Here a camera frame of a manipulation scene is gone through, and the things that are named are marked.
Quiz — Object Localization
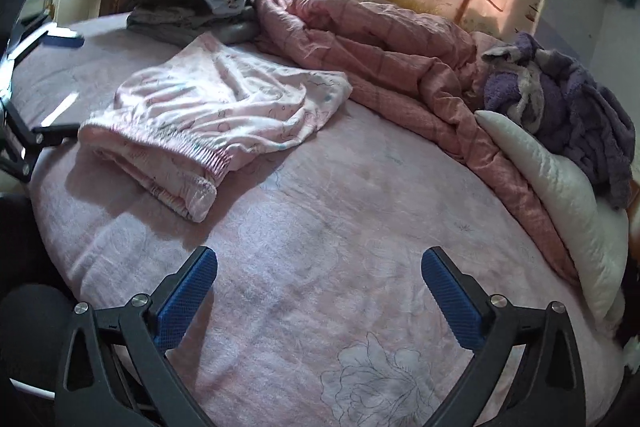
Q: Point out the grey folded clothes stack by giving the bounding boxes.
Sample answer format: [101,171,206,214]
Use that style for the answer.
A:
[126,0,260,48]

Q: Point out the pink cartoon print pants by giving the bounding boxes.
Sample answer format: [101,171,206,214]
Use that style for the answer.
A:
[78,35,352,223]

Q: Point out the white pillow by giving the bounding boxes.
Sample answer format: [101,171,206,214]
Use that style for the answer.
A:
[475,110,628,331]

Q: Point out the pink checked duvet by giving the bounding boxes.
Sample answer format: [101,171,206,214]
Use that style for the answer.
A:
[248,0,579,286]

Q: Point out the purple fleece robe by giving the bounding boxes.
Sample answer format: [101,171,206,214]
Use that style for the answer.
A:
[482,32,636,208]

